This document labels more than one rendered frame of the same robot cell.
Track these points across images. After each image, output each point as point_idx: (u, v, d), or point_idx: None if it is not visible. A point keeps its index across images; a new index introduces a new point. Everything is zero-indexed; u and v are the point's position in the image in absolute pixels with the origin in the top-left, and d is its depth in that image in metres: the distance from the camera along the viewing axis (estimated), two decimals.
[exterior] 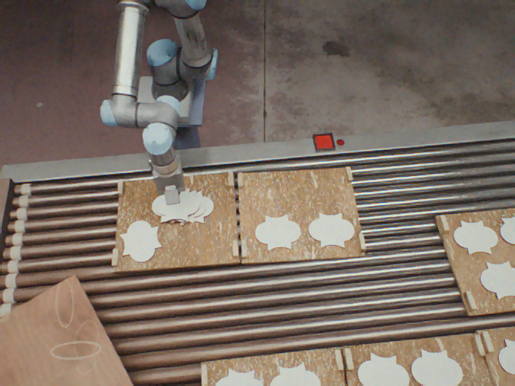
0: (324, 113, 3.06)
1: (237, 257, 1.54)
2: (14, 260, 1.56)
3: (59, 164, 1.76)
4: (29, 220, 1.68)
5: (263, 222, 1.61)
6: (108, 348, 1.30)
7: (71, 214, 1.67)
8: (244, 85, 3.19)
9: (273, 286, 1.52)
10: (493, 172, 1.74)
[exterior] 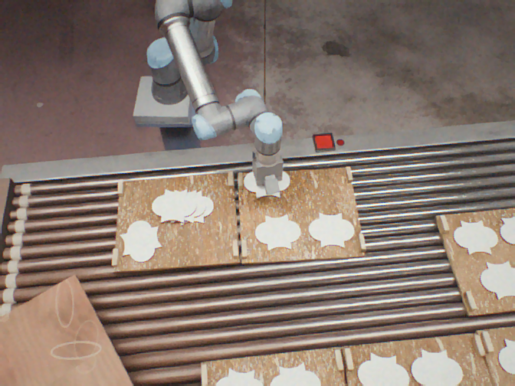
0: (324, 113, 3.06)
1: (237, 257, 1.54)
2: (14, 260, 1.56)
3: (59, 164, 1.76)
4: (29, 220, 1.68)
5: (263, 222, 1.61)
6: (108, 348, 1.30)
7: (71, 214, 1.67)
8: (244, 85, 3.19)
9: (273, 286, 1.52)
10: (493, 172, 1.74)
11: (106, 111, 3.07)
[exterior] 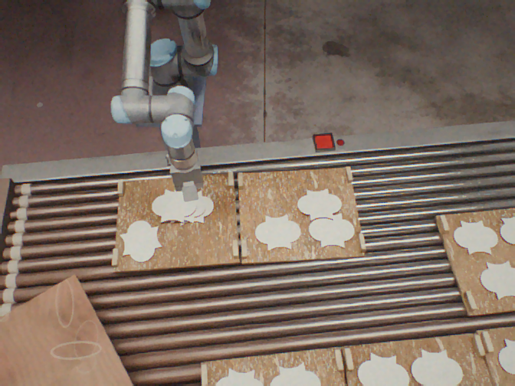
0: (324, 113, 3.06)
1: (237, 257, 1.54)
2: (14, 260, 1.56)
3: (59, 164, 1.76)
4: (29, 220, 1.68)
5: (263, 222, 1.61)
6: (108, 348, 1.30)
7: (71, 214, 1.67)
8: (244, 85, 3.19)
9: (273, 286, 1.52)
10: (493, 172, 1.74)
11: (106, 111, 3.07)
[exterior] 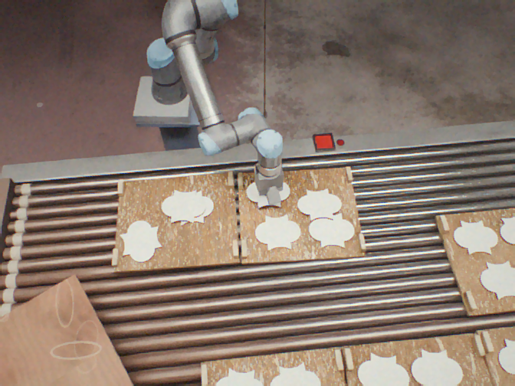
0: (324, 113, 3.06)
1: (237, 257, 1.54)
2: (14, 260, 1.56)
3: (59, 164, 1.76)
4: (29, 220, 1.68)
5: (263, 222, 1.61)
6: (108, 348, 1.30)
7: (71, 214, 1.67)
8: (244, 85, 3.19)
9: (273, 286, 1.52)
10: (493, 172, 1.74)
11: (106, 111, 3.07)
